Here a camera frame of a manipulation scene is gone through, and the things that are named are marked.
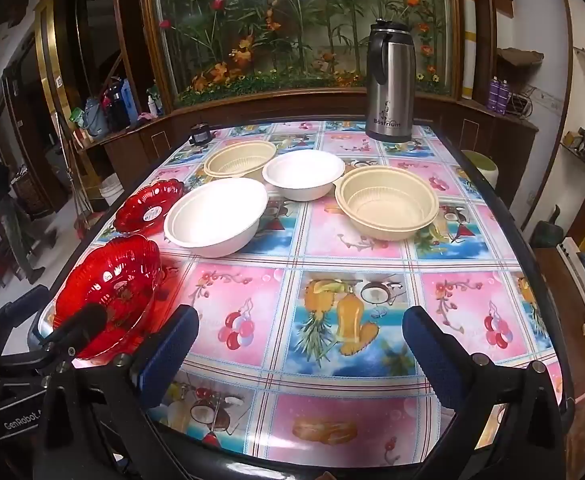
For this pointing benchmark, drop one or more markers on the red glass bowl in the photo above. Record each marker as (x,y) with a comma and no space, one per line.
(112,280)
(147,200)

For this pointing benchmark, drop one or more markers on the white box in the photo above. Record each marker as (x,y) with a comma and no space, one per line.
(567,257)

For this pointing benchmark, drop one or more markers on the purple spray can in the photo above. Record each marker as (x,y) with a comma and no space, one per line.
(503,97)
(493,94)

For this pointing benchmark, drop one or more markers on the white stool with green top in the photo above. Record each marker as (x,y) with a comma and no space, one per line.
(480,170)

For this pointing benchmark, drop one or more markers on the artificial flower glass display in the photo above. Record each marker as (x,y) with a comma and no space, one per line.
(297,25)

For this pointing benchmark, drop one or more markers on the white and yellow roll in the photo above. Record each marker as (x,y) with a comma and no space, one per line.
(468,60)

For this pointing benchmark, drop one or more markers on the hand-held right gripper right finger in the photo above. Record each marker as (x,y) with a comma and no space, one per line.
(432,355)

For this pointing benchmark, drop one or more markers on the white bucket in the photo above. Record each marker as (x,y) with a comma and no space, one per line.
(111,195)

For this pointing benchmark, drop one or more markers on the wicker basket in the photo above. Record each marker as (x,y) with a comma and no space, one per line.
(30,195)

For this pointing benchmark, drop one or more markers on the green spray bottle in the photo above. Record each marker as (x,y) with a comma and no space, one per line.
(155,102)

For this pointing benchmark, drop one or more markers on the large white bowl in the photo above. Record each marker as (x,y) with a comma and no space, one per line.
(212,220)

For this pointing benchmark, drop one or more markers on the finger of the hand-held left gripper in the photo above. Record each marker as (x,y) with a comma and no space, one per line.
(80,322)

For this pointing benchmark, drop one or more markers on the fruit printed tablecloth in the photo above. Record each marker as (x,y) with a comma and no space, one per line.
(352,260)

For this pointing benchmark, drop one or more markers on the grey blue bag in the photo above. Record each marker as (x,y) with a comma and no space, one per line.
(95,117)

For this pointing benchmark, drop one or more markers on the stainless steel thermos jug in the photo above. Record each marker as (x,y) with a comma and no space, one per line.
(390,90)

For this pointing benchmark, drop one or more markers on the small white bowl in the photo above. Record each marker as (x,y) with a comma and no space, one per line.
(302,170)

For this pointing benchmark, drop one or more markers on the dark green jug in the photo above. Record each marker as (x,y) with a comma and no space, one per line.
(545,232)

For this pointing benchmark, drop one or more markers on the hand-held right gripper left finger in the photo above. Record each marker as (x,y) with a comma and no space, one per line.
(167,355)

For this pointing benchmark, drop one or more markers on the small black jar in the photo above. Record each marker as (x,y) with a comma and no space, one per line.
(200,136)

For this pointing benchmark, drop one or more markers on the beige plastic bowl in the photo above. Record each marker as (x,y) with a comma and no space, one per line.
(382,200)
(237,157)

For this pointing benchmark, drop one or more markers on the wooden side table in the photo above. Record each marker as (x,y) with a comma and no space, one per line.
(555,280)

